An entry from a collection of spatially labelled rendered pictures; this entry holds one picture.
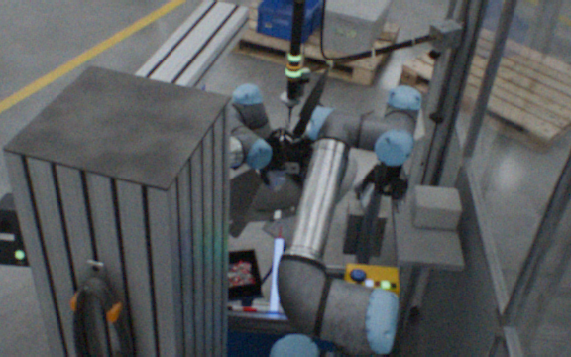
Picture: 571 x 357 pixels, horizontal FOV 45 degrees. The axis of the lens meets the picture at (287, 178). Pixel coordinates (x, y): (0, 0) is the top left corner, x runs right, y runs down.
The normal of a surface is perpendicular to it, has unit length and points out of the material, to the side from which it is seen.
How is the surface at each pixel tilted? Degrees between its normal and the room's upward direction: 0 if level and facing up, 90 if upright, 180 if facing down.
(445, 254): 0
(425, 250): 0
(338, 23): 95
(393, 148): 90
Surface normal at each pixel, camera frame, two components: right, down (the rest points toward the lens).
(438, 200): 0.07, -0.77
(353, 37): -0.37, 0.64
